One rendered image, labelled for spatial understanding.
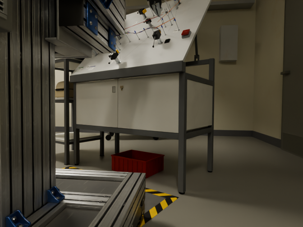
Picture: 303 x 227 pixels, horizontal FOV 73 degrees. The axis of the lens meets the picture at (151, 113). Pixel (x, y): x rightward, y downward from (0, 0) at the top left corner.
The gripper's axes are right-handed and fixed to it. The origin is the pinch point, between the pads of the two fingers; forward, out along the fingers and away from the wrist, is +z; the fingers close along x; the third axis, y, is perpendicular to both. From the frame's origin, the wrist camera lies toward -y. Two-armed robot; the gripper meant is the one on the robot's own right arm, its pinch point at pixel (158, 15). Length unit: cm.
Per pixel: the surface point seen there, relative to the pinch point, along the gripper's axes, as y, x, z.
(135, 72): -26.7, 14.9, 33.2
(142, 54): -10.9, 14.9, 23.6
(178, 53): -18.8, -17.7, 27.2
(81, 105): -29, 84, 55
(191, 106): -25, -21, 63
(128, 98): -30, 26, 52
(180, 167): -52, -17, 95
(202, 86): 0, -23, 58
